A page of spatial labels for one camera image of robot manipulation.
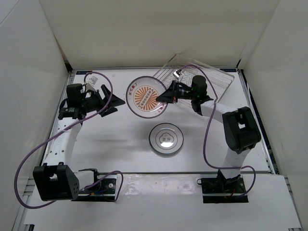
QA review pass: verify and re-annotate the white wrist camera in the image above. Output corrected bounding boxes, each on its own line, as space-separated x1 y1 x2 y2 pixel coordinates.
172 69 183 82
84 76 98 92

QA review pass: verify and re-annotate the white green-rimmed plate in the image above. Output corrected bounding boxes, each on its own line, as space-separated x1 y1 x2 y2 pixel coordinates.
149 133 184 157
149 123 184 155

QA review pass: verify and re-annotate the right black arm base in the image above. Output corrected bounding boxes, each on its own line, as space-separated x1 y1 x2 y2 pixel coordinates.
197 171 249 204

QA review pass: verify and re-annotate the orange sunburst pattern plate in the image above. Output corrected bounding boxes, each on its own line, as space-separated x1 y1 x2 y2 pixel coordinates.
126 76 167 119

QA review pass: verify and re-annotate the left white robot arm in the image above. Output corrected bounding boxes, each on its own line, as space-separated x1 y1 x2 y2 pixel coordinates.
33 83 125 201

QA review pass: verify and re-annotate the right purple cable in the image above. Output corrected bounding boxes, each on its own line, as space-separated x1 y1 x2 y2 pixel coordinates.
177 64 256 198

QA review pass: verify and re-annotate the purple cable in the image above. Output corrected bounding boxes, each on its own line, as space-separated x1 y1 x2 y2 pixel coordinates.
13 71 124 208
177 64 256 198

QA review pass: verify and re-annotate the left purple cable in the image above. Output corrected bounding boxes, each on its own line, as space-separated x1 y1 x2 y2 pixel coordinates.
13 71 124 208

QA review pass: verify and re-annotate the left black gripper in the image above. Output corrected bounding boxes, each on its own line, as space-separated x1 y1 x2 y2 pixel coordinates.
80 85 125 117

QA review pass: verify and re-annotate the metal wire dish rack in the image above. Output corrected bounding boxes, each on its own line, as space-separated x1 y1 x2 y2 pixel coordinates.
153 54 237 102

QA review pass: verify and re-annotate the blue table label sticker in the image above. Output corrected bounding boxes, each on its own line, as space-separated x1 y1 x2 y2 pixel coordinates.
76 70 92 75

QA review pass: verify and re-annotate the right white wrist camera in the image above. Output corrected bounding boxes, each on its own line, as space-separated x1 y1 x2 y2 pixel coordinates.
172 69 183 82

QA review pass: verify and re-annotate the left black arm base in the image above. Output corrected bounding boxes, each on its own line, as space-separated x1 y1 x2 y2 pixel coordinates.
74 168 124 202

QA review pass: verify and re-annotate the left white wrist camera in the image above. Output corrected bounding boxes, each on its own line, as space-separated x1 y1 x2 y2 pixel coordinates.
84 76 98 92

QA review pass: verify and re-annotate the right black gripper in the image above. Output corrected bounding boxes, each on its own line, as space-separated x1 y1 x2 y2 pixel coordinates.
155 81 196 104

